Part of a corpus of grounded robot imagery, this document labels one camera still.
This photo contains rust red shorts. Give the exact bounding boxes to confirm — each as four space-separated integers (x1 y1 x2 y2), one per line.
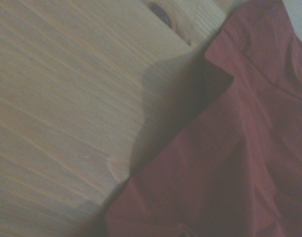
105 0 302 237

